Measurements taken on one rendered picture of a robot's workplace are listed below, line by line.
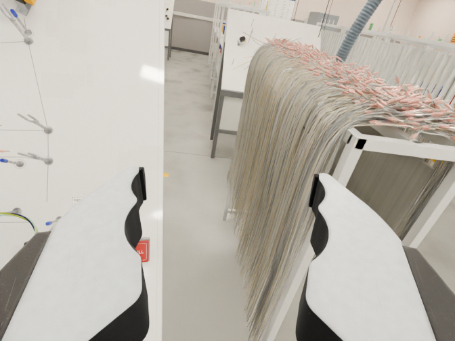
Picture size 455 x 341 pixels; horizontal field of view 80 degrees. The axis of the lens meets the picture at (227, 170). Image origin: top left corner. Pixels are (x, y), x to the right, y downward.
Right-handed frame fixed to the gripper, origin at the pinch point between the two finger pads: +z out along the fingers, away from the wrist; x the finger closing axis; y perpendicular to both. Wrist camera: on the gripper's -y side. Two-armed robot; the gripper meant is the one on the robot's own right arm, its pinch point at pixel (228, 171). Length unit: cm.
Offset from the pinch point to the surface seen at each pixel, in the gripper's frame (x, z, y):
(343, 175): 29, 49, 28
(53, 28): -44, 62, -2
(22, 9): -50, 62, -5
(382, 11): 552, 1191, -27
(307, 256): 25, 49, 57
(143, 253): -20, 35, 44
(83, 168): -35, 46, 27
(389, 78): 187, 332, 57
